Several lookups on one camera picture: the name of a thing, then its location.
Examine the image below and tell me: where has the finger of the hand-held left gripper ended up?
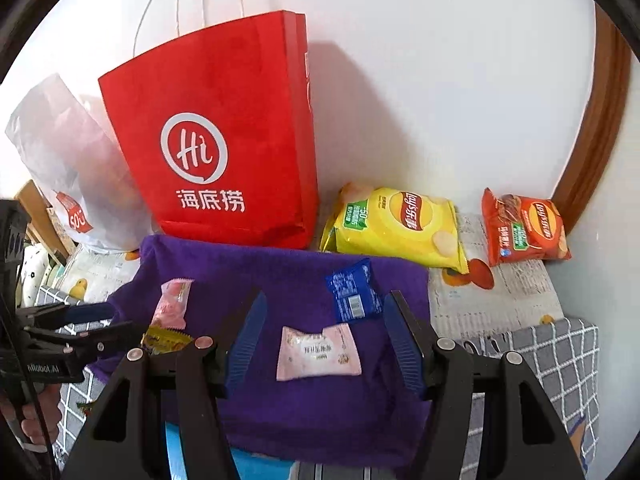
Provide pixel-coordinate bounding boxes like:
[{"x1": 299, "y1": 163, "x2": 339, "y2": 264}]
[
  {"x1": 22, "y1": 322, "x2": 146, "y2": 361},
  {"x1": 17, "y1": 301, "x2": 116, "y2": 329}
]

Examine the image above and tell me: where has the person's left hand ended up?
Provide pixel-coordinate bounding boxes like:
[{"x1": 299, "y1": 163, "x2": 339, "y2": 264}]
[{"x1": 0, "y1": 385, "x2": 63, "y2": 456}]

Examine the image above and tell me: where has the pink white snack packet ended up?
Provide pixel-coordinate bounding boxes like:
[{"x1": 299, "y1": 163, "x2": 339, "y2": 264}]
[{"x1": 276, "y1": 324, "x2": 362, "y2": 382}]

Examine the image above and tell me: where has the red paper shopping bag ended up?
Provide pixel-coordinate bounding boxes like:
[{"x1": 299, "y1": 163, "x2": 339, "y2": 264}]
[{"x1": 97, "y1": 0, "x2": 321, "y2": 251}]

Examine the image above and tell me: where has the brown wooden door frame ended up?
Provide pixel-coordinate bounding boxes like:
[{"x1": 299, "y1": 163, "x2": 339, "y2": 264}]
[{"x1": 550, "y1": 2, "x2": 632, "y2": 246}]

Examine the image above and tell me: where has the grey checkered cloth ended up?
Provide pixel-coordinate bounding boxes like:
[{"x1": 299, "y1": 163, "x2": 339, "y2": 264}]
[{"x1": 37, "y1": 285, "x2": 601, "y2": 480}]

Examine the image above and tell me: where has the orange potato chip bag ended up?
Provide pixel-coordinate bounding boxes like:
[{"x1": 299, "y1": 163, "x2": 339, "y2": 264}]
[{"x1": 481, "y1": 187, "x2": 572, "y2": 267}]

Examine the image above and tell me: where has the yellow brown snack packet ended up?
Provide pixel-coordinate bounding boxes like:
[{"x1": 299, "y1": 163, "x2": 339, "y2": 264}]
[{"x1": 141, "y1": 325, "x2": 195, "y2": 357}]

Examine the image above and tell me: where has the white plastic shopping bag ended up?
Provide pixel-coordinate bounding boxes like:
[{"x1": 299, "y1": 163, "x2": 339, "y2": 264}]
[{"x1": 5, "y1": 74, "x2": 156, "y2": 253}]

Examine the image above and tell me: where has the light pink candy packet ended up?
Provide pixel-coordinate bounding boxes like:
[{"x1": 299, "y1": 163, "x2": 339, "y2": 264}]
[{"x1": 152, "y1": 279, "x2": 195, "y2": 332}]

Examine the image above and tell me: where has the blue tissue pack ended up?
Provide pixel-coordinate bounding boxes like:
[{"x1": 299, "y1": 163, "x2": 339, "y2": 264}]
[{"x1": 165, "y1": 422, "x2": 293, "y2": 480}]

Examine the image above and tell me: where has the white floral cloth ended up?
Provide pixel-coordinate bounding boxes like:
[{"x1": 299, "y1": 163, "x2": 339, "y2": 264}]
[{"x1": 15, "y1": 242, "x2": 66, "y2": 306}]

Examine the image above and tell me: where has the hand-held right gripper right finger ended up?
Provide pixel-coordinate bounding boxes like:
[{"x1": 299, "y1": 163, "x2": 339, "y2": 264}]
[{"x1": 382, "y1": 290, "x2": 576, "y2": 480}]

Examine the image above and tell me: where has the yellow potato chip bag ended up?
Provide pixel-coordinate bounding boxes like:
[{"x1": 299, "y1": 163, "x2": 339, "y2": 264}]
[{"x1": 320, "y1": 181, "x2": 471, "y2": 275}]

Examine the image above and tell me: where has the wooden headboard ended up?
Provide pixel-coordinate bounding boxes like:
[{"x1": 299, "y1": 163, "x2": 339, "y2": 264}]
[{"x1": 15, "y1": 180, "x2": 71, "y2": 261}]

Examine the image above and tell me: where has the purple towel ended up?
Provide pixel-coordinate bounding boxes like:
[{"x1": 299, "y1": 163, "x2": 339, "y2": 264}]
[{"x1": 87, "y1": 234, "x2": 433, "y2": 466}]

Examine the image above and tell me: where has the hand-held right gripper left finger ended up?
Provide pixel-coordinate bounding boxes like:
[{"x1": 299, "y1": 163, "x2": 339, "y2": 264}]
[{"x1": 62, "y1": 287, "x2": 268, "y2": 480}]

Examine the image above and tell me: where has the dark blue snack packet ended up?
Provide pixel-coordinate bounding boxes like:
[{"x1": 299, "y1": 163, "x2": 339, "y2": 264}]
[{"x1": 326, "y1": 258, "x2": 385, "y2": 324}]

